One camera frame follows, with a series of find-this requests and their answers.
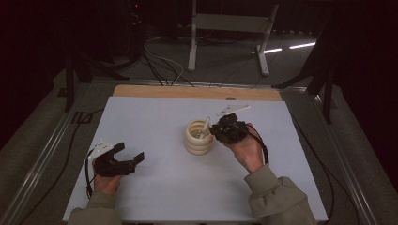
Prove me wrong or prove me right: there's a person's left hand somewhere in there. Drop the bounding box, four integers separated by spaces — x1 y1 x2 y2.
93 170 124 196

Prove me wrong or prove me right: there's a right hand-held gripper cable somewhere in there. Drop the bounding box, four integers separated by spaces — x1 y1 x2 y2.
233 121 270 165

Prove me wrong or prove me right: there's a dark equipment with red light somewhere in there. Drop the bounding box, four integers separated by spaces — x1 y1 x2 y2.
123 0 148 60

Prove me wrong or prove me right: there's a white floor cable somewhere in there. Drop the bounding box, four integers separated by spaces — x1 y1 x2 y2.
144 36 184 85

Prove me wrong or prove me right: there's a cream ringed pen holder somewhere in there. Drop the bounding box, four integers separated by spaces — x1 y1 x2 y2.
183 119 216 157

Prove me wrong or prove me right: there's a person's right hand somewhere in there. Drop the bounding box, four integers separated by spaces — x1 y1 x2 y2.
223 122 267 174

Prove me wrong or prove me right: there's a left hand-held gripper cable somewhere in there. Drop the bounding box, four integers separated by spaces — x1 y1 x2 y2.
84 149 98 200

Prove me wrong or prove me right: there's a grey metal stand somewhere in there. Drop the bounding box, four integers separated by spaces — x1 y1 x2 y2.
187 0 280 77

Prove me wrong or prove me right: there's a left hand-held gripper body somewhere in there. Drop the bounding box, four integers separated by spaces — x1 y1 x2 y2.
87 139 137 178

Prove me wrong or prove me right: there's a hand-held gripper cable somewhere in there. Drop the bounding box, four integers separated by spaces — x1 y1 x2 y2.
233 121 270 165
84 149 98 200

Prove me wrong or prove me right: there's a metal floor rail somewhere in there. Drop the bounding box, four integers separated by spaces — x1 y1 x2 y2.
0 83 92 225
313 93 379 225

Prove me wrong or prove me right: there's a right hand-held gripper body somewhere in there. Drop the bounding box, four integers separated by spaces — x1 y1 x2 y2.
215 104 252 145

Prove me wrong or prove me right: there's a black floor cable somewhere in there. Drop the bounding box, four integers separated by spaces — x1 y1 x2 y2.
290 115 360 225
18 107 106 225
140 50 195 88

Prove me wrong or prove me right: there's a clear ballpoint pen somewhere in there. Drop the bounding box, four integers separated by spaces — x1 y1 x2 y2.
200 116 212 140

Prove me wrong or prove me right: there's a white table mat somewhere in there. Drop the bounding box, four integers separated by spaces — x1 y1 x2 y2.
62 96 329 222

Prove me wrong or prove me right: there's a black tripod stand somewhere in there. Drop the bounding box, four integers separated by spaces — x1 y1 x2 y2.
271 18 337 125
57 46 140 113

